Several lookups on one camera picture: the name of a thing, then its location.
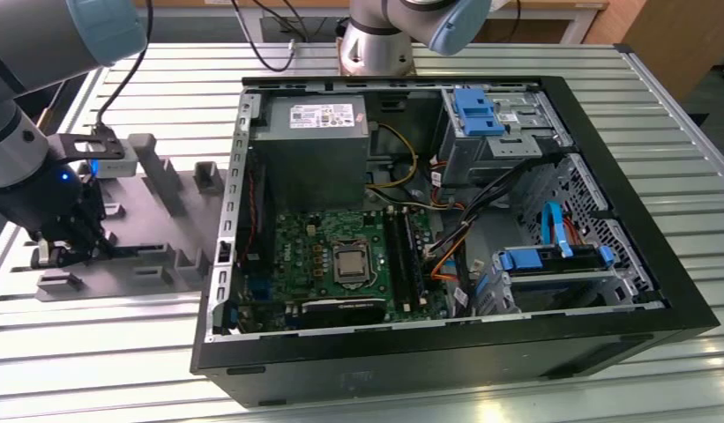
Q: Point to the silver optical drive cage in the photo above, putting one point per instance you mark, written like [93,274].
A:
[514,147]

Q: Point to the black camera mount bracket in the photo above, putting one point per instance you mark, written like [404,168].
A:
[61,145]

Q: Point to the white-legged wooden desk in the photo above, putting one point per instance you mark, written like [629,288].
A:
[585,22]

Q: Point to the hard disk in blue carrier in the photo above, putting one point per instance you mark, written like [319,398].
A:
[522,259]

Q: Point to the blue plastic drive latch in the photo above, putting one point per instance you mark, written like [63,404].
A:
[475,110]

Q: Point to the black PC case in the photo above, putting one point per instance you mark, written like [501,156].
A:
[396,374]

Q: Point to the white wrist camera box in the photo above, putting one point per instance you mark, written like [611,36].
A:
[116,169]

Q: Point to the black graphics card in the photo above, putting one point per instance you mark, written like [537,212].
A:
[338,310]

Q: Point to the silver CPU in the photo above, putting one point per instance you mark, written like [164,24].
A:
[350,263]

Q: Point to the grey power supply unit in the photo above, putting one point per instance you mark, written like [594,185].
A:
[314,167]

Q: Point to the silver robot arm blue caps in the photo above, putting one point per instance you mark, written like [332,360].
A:
[32,57]

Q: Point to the grey parts rack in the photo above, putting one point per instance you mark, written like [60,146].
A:
[155,220]

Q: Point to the silver disk bay cage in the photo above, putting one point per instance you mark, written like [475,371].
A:
[561,276]

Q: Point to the green motherboard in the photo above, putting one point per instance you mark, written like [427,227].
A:
[296,229]

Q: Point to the black RAM slot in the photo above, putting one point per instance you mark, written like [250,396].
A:
[390,255]

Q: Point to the brown wooden cabinet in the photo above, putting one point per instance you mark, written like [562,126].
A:
[678,35]

